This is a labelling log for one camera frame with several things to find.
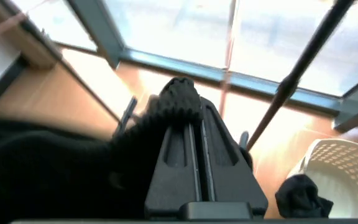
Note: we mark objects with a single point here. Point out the brown table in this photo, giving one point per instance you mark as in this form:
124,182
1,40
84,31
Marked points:
33,49

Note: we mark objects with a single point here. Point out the black clothes rack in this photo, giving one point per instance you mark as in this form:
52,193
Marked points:
291,81

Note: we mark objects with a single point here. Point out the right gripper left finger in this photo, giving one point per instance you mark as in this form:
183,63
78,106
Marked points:
174,174

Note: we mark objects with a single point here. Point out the black knitted garment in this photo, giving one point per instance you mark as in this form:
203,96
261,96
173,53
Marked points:
57,171

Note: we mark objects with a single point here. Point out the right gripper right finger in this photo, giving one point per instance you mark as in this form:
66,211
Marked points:
232,177

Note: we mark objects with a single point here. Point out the heap of clothes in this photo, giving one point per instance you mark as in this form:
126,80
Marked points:
300,196

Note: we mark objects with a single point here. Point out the white laundry basket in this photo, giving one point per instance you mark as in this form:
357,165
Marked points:
346,168

